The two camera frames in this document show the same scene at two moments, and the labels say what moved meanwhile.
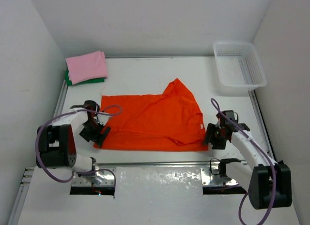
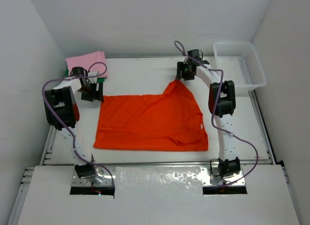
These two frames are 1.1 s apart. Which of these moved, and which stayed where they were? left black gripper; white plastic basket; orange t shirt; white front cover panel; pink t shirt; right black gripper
Moved: left black gripper; right black gripper
Stayed: white plastic basket; white front cover panel; pink t shirt; orange t shirt
